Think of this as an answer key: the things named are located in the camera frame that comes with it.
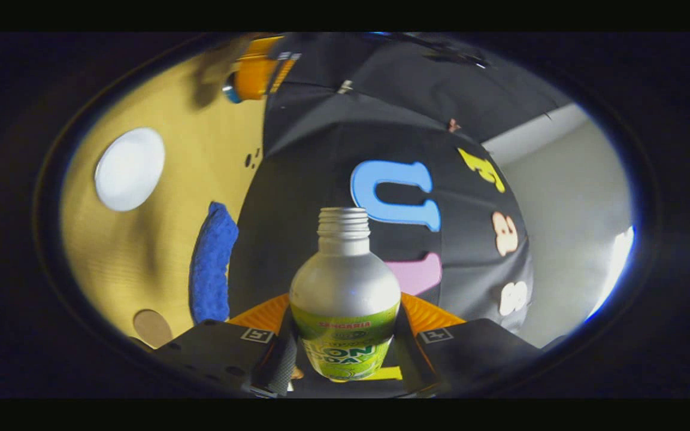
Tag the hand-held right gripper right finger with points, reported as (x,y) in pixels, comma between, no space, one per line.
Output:
(411,359)

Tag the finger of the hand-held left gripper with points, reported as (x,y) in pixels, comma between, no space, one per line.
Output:
(255,78)

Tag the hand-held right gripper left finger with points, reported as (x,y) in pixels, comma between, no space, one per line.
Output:
(279,365)

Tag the silver green label water bottle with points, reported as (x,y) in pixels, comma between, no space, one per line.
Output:
(345,287)

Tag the round brown cork coaster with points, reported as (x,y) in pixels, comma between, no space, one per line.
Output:
(152,328)

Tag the white cloth clip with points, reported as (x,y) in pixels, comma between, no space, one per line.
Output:
(345,87)

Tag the black backdrop cloth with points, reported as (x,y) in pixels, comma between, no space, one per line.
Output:
(321,155)

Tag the blue towel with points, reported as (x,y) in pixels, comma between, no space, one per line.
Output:
(213,263)

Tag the orange cloth clip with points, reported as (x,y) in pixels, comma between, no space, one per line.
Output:
(453,125)

